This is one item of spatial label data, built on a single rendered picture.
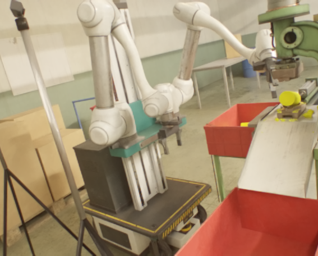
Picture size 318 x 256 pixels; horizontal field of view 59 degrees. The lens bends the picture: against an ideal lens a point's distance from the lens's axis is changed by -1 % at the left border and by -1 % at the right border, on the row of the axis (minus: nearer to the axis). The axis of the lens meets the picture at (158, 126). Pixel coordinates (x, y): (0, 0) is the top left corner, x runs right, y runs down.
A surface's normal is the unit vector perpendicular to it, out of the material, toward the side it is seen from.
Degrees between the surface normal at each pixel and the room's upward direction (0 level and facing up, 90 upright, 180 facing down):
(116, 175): 90
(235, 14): 90
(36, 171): 90
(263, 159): 30
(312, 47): 90
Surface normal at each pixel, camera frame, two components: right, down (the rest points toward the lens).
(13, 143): 0.80, -0.01
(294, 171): -0.48, -0.65
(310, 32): -0.61, 0.33
